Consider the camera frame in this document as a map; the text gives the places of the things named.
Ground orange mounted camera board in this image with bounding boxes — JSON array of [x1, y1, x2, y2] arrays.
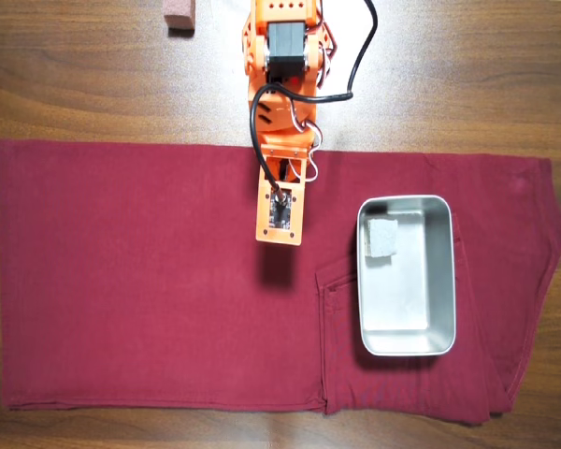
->
[[254, 157, 306, 248]]

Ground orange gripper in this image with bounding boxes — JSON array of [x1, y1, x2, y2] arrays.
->
[[259, 132, 320, 184]]

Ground brown block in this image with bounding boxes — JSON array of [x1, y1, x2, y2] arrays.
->
[[163, 0, 199, 33]]

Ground grey foam cube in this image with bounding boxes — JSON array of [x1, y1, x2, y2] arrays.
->
[[364, 217, 400, 260]]

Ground maroon trousers cloth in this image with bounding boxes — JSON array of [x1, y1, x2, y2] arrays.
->
[[0, 138, 561, 426]]

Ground metal rectangular tray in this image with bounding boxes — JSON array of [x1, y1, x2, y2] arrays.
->
[[355, 194, 458, 358]]

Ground white servo wires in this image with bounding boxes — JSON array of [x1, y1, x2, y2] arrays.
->
[[291, 105, 324, 182]]

